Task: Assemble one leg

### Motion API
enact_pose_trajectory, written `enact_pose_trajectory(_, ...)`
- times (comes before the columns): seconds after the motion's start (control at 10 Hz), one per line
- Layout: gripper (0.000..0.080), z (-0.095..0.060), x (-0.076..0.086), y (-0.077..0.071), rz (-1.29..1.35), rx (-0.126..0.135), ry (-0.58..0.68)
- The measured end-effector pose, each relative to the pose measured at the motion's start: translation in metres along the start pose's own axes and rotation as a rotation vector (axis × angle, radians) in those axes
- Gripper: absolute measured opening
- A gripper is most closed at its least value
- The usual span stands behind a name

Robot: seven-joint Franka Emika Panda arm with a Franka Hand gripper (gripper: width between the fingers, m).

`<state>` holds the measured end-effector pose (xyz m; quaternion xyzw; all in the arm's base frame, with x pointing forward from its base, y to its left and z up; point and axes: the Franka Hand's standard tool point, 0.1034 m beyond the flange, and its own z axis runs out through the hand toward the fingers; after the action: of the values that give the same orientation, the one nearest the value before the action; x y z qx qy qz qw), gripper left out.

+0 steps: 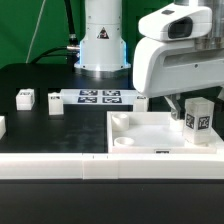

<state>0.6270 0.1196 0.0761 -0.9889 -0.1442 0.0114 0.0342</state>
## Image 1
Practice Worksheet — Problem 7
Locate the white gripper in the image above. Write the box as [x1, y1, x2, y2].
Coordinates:
[133, 2, 224, 120]

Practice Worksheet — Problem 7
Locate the white square tabletop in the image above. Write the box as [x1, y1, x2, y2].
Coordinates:
[107, 111, 224, 154]

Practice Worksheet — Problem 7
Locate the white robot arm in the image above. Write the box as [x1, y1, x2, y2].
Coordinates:
[75, 0, 224, 98]

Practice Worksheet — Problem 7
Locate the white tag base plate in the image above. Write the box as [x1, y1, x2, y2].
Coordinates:
[60, 89, 139, 105]

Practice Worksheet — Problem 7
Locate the black cable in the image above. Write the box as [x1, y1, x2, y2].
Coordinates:
[29, 0, 82, 64]

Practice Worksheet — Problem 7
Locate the white front fence wall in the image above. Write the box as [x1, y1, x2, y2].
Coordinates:
[0, 153, 224, 179]

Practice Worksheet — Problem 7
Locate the white fence wall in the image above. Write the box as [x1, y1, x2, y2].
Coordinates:
[0, 116, 6, 140]
[0, 153, 224, 179]

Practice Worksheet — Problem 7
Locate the white thin cable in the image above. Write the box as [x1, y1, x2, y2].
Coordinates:
[25, 0, 47, 64]

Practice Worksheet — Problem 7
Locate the white left fence wall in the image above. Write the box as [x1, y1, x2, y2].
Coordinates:
[0, 116, 6, 140]

